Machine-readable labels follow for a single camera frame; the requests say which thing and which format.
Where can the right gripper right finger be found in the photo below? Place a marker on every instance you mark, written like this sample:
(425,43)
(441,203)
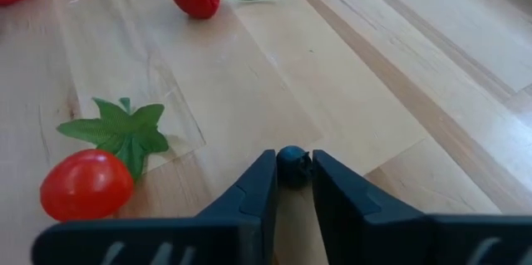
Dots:
(345,215)

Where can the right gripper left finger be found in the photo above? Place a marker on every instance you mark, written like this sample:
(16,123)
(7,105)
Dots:
(253,202)

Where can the small dark blueberry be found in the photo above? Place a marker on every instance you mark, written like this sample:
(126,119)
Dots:
(293,167)

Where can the cherry tomato with green leaf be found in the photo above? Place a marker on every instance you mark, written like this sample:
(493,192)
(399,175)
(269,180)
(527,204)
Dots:
(86,185)

